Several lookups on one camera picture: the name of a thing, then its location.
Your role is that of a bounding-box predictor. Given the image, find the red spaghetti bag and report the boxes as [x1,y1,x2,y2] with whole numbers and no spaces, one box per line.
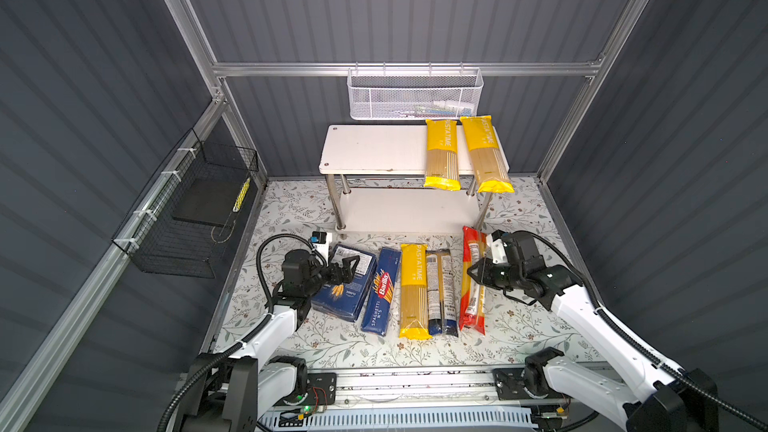
[459,226,486,335]

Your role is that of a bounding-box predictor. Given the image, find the dark blue spaghetti bag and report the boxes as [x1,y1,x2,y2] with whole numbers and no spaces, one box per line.
[426,249,459,337]

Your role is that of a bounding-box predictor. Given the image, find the yellow Pastatime spaghetti bag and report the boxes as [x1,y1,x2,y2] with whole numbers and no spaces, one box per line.
[460,116,515,194]
[424,120,461,191]

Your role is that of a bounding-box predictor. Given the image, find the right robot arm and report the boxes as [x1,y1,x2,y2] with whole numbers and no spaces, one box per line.
[462,228,719,431]

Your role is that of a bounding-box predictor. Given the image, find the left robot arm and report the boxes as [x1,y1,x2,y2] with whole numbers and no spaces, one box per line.
[157,244,361,431]

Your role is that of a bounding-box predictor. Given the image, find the white two-tier shelf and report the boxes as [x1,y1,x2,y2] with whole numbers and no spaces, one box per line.
[319,125,492,235]

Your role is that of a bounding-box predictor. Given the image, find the large blue Barilla box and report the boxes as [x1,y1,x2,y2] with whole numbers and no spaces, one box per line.
[311,244,377,322]

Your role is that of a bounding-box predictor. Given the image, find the slim blue Barilla spaghetti box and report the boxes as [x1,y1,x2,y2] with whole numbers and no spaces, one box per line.
[361,247,402,336]

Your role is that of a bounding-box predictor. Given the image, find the floral patterned table mat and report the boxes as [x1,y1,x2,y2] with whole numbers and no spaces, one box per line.
[215,176,603,369]

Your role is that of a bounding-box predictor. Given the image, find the yellow marker in basket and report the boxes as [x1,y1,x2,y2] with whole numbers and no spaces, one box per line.
[232,178,251,213]

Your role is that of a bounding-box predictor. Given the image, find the tubes in white basket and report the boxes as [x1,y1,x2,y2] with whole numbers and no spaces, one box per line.
[393,100,475,119]

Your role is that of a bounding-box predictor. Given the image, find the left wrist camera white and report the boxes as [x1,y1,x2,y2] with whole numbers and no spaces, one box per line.
[310,231,333,260]

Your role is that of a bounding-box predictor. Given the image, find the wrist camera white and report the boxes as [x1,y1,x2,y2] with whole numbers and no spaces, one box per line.
[486,230,508,264]
[310,231,333,260]

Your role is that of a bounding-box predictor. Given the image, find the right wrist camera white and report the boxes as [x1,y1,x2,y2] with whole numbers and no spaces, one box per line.
[486,230,508,264]

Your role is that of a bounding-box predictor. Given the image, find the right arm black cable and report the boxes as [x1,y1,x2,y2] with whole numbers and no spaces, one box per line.
[509,229,768,432]

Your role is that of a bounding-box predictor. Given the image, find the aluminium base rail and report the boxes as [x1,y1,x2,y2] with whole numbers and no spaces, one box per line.
[257,362,655,432]

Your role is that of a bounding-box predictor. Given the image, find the black wire basket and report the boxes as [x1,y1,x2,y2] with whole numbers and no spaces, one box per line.
[113,133,260,279]

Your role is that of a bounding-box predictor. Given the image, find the white wire mesh basket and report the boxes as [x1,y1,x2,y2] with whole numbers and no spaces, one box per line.
[346,67,484,121]

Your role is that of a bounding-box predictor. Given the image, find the aluminium frame profile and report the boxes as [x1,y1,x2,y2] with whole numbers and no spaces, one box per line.
[0,0,679,432]

